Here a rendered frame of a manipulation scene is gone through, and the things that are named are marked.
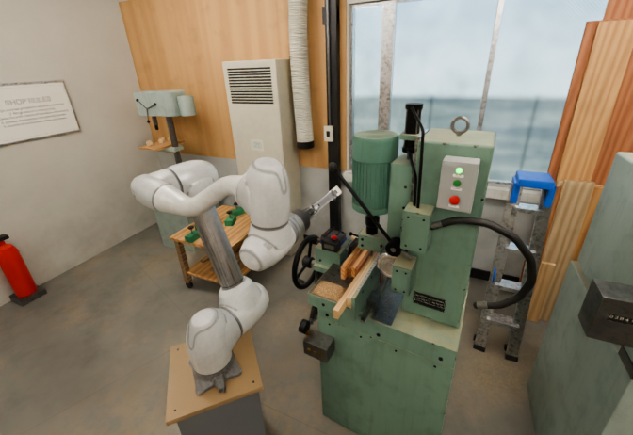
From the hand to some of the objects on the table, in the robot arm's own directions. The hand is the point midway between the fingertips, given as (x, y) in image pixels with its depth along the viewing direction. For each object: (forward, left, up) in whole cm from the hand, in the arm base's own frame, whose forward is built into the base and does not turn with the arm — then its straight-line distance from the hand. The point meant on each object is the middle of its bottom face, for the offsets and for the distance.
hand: (325, 200), depth 111 cm
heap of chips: (0, 0, -41) cm, 41 cm away
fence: (+28, +1, -41) cm, 50 cm away
